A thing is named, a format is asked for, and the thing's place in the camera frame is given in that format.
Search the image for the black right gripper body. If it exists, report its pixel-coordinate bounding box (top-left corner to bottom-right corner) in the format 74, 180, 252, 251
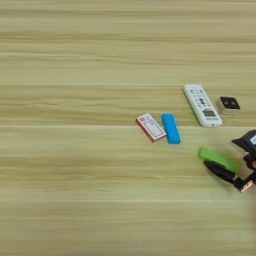
233, 152, 256, 194

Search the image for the blue rectangular block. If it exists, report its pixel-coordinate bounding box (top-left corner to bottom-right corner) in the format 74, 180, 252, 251
161, 113, 183, 145

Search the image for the green rectangular block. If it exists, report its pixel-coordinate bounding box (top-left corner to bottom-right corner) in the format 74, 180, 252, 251
197, 146, 240, 175

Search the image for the red and white card box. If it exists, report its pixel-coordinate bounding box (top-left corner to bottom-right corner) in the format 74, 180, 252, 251
135, 112, 167, 143

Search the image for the small white box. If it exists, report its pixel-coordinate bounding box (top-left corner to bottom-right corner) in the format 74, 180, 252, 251
216, 95, 242, 116

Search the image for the white remote control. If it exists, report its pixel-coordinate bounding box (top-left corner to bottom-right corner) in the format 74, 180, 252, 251
182, 83, 224, 129

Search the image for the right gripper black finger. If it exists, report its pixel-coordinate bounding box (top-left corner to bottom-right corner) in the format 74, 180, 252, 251
202, 160, 240, 185

